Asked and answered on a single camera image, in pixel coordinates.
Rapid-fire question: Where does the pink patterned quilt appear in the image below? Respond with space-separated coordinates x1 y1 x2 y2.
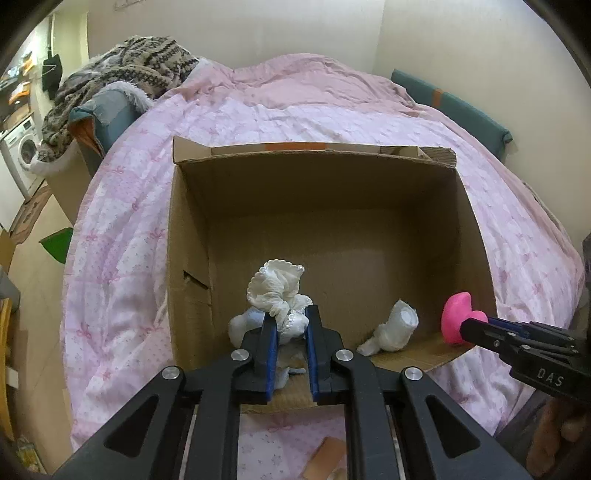
60 54 587 480

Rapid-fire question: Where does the brown patterned knit blanket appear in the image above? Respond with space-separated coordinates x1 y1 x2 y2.
30 36 202 174

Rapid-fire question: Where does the white washing machine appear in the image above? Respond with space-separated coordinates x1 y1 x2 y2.
0 115 43 200

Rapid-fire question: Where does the brown doormat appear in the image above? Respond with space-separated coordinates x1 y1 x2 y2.
9 184 54 244

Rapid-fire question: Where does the green flat object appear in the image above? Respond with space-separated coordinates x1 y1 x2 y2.
39 228 73 265

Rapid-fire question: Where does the grey bin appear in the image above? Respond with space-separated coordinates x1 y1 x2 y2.
0 264 22 315

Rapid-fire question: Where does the teal padded headboard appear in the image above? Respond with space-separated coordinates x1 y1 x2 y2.
390 69 513 160

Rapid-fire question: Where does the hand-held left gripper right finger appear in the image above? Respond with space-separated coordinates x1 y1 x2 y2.
304 305 533 480

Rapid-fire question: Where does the white lace-trimmed sock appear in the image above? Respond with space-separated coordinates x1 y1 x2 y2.
246 260 315 343

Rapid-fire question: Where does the brown cardboard box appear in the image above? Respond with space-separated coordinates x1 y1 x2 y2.
167 136 498 414

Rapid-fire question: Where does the pink soft toy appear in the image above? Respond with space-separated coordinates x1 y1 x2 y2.
440 292 489 346

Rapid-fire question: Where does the white crumpled sock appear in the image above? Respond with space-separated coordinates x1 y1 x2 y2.
228 312 307 389

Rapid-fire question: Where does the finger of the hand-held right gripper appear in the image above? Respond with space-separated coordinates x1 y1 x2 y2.
459 316 526 357
488 316 579 343

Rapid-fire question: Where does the person's right hand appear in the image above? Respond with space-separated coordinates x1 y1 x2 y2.
537 400 591 479

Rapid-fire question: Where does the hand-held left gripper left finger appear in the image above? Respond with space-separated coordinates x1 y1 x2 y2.
53 312 283 480

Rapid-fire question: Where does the white rolled sock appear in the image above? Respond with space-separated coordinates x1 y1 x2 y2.
357 300 420 356

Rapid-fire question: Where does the teal padded footboard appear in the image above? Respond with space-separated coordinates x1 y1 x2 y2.
69 86 140 157

